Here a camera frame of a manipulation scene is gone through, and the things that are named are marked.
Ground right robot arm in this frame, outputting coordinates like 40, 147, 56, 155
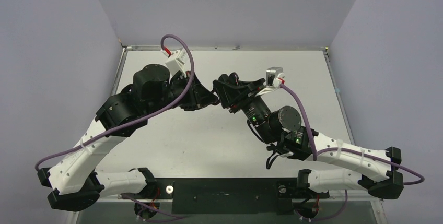
213, 74, 405, 199

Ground aluminium table edge rail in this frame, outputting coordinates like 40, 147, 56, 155
123, 45, 329, 51

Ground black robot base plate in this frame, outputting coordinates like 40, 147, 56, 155
131, 178, 330, 215

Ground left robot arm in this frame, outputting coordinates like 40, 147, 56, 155
38, 64, 219, 212

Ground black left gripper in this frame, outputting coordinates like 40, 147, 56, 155
147, 69, 214, 117

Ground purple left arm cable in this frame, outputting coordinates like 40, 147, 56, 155
34, 34, 195, 172

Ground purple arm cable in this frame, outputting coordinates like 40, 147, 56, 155
279, 83, 426, 186
34, 34, 195, 172

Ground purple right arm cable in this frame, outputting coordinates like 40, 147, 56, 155
279, 83, 426, 186

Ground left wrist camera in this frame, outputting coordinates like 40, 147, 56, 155
162, 48, 188, 77

